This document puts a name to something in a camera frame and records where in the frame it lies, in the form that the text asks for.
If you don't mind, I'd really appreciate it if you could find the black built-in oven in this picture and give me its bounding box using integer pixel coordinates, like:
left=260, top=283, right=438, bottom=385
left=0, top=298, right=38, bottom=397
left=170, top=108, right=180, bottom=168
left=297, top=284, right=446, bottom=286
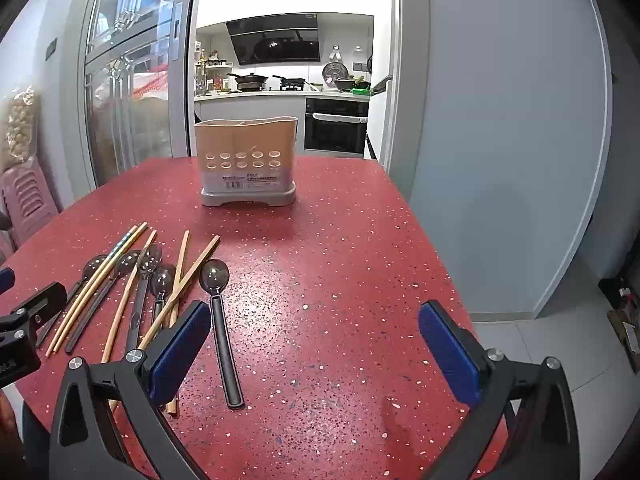
left=303, top=97, right=370, bottom=157

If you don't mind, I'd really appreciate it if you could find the cardboard box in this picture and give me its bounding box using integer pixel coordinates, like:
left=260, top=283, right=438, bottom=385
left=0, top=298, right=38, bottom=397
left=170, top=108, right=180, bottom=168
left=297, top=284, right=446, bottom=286
left=598, top=267, right=640, bottom=361

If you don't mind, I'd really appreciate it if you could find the black wok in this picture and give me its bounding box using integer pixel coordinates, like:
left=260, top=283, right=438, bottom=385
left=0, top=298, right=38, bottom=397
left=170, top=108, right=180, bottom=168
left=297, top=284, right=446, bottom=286
left=227, top=72, right=269, bottom=92

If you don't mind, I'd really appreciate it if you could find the blue patterned wooden chopstick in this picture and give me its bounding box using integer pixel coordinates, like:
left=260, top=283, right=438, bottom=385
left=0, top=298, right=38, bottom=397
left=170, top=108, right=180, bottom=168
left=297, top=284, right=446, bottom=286
left=45, top=225, right=138, bottom=358

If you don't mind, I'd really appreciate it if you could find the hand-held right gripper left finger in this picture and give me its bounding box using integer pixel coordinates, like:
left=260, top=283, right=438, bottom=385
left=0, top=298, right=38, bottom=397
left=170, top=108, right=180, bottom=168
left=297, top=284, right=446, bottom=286
left=48, top=300, right=212, bottom=480

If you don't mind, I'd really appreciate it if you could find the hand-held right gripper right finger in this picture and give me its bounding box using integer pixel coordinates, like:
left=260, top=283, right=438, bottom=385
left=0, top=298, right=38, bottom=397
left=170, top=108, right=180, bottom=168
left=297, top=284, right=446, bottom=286
left=418, top=300, right=593, bottom=480

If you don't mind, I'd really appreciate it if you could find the pink plastic stool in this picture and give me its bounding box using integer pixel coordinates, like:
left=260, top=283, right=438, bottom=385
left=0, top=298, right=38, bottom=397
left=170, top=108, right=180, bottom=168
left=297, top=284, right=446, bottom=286
left=0, top=160, right=59, bottom=253

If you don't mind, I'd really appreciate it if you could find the glass door cabinet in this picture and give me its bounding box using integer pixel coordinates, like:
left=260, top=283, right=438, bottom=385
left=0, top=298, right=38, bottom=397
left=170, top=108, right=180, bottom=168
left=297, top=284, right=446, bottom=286
left=65, top=0, right=202, bottom=187

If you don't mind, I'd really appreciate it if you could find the clear spoon with black handle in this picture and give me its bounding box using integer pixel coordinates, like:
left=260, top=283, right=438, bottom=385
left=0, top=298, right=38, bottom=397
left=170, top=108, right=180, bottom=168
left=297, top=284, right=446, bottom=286
left=35, top=254, right=108, bottom=348
left=150, top=265, right=177, bottom=331
left=199, top=260, right=246, bottom=409
left=64, top=250, right=142, bottom=354
left=125, top=243, right=164, bottom=353

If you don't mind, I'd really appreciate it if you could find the dark cooking pot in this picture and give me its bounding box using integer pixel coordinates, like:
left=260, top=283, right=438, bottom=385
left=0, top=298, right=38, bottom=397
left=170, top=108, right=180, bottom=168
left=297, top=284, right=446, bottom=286
left=332, top=76, right=372, bottom=92

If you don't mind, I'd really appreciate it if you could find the beige plastic utensil holder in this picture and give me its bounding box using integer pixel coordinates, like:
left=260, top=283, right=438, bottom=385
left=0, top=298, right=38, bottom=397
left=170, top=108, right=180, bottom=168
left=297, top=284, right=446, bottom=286
left=194, top=116, right=299, bottom=208

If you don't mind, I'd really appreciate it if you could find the clear bag of nuts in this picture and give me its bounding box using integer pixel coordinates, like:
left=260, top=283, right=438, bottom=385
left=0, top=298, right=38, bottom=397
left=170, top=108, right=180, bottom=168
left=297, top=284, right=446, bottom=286
left=4, top=86, right=40, bottom=172

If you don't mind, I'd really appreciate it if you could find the black range hood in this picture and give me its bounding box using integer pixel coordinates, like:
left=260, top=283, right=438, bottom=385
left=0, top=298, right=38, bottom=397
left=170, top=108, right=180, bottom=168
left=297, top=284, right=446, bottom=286
left=226, top=14, right=321, bottom=66

